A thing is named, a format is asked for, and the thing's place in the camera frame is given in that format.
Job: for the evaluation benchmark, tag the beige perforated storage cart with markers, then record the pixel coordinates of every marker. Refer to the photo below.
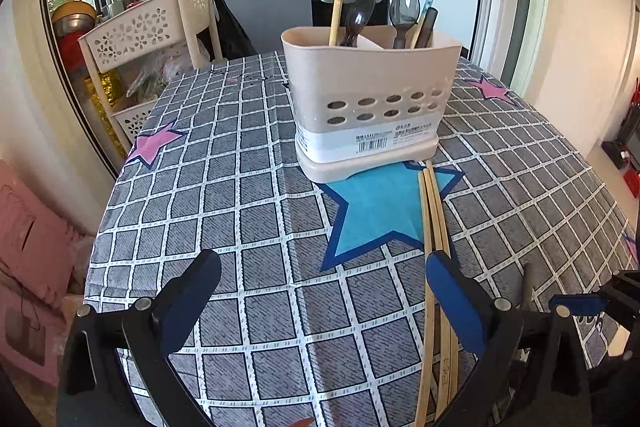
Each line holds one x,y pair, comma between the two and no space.
135,27

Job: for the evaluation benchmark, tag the red container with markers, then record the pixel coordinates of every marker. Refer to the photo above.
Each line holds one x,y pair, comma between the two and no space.
72,52

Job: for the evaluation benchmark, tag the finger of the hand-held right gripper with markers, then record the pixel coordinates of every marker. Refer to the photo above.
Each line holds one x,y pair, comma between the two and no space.
590,303

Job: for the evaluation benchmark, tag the beige perforated utensil holder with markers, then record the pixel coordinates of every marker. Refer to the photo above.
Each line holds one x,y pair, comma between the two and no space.
370,77

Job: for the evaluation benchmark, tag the pink plastic stool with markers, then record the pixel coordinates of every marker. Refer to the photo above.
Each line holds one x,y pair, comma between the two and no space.
25,347

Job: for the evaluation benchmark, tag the plastic bags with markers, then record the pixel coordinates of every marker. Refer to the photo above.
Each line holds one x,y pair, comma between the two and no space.
165,72

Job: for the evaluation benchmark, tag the pink folding stool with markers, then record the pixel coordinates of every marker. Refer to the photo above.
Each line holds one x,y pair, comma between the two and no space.
35,227

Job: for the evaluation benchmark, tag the dark cloth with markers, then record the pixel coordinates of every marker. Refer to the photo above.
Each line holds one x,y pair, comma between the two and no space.
232,29

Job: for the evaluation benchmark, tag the yellow metal pot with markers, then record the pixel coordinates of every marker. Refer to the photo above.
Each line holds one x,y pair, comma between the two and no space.
75,16

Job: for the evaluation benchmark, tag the gold patterned bottle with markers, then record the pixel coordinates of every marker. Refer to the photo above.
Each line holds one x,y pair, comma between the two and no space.
107,107

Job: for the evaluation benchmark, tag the black low stand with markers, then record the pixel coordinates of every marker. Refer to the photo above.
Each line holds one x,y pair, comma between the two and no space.
622,152

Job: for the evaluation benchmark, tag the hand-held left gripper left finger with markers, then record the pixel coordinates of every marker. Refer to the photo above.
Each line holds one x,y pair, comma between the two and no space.
192,302

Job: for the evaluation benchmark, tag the grey checked star tablecloth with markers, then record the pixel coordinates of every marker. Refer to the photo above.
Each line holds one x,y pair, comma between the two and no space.
240,207

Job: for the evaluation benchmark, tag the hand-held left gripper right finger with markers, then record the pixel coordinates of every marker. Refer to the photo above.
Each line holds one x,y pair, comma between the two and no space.
452,302

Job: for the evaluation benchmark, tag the black built-in oven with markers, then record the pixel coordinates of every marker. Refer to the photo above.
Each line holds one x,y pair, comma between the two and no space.
360,7

